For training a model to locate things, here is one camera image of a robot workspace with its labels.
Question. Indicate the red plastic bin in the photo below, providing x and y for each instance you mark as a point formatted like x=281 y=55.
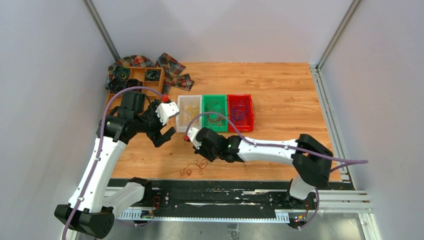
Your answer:
x=240 y=112

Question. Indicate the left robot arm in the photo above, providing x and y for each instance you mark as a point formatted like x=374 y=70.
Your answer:
x=88 y=211

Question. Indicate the green plastic bin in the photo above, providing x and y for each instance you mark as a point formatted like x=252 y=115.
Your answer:
x=216 y=107

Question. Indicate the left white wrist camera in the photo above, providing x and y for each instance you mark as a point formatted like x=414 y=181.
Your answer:
x=166 y=111

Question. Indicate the white plastic bin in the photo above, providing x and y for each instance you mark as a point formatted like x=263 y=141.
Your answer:
x=190 y=106

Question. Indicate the plaid cloth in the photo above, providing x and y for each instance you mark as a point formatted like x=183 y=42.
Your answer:
x=174 y=75

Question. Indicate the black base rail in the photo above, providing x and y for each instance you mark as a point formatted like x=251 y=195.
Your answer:
x=237 y=201

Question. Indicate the wooden compartment tray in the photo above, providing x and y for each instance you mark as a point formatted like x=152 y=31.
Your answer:
x=139 y=74

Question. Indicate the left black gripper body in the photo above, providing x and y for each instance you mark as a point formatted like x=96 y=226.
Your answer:
x=150 y=122

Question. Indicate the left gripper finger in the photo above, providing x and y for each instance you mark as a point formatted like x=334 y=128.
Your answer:
x=169 y=133
x=158 y=141

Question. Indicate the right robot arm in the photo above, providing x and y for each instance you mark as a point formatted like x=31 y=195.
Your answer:
x=309 y=157

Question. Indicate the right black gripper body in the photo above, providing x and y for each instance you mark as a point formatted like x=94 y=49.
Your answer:
x=211 y=155

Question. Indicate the rolled dark tie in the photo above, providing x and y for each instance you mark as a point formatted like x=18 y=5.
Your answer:
x=133 y=82
x=121 y=72
x=116 y=85
x=152 y=75

